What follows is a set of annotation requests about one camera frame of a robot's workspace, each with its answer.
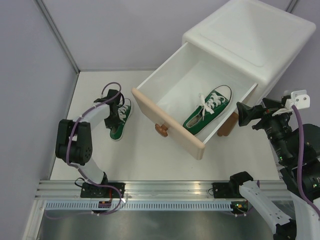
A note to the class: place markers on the white cabinet shell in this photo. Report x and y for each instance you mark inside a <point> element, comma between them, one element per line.
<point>257,39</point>

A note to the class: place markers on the beige drawer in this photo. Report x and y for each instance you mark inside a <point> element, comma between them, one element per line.
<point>171,94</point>

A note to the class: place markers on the brown drawer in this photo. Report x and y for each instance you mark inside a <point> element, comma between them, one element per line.
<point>228,125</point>

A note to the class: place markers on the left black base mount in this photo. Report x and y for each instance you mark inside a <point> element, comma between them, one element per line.
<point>94,192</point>

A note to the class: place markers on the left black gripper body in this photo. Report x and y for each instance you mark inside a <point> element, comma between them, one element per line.
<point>112,121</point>

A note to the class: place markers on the white slotted cable duct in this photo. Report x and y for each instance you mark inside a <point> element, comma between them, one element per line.
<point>141,205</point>

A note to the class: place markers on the bear knob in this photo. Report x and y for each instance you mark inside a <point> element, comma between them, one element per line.
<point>162,130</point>

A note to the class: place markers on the left corner aluminium post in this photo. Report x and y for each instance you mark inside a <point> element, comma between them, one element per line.
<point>57,34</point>

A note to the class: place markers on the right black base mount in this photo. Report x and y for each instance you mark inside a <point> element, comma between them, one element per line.
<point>222,190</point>

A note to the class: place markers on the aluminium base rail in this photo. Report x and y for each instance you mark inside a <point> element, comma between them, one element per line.
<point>155,190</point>

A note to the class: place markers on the green sneaker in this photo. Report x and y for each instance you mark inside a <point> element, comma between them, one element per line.
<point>210,108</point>
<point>124,112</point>

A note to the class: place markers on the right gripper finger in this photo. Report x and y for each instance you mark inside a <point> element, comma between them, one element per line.
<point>272,105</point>
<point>246,113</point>

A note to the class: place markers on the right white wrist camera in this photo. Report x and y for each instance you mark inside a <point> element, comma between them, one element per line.
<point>298,98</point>

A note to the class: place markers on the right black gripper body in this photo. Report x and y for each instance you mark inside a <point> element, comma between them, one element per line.
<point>277,127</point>

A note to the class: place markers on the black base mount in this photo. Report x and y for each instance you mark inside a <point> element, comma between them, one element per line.
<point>222,190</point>
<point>94,192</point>

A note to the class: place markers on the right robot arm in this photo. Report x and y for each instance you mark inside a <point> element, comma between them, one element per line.
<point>297,146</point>

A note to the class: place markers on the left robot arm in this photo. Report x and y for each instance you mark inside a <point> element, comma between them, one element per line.
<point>74,143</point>

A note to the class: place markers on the right aluminium frame rail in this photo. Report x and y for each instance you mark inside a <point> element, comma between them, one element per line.
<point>279,166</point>

